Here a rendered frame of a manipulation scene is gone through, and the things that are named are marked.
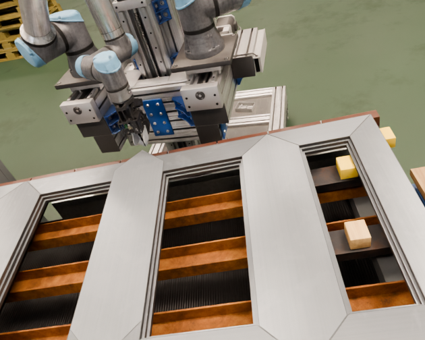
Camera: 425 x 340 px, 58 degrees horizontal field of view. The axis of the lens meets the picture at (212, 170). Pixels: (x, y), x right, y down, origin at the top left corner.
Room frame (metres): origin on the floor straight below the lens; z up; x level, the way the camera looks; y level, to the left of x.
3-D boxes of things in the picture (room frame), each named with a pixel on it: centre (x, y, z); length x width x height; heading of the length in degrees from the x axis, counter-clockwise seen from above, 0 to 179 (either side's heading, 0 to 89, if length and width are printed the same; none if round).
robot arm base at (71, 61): (1.56, 0.35, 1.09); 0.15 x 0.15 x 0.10
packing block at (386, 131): (0.89, -0.54, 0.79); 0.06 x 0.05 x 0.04; 169
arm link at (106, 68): (1.18, 0.21, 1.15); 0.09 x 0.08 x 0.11; 40
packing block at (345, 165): (0.82, -0.39, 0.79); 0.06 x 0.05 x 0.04; 169
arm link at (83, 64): (1.27, 0.26, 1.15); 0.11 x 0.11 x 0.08; 40
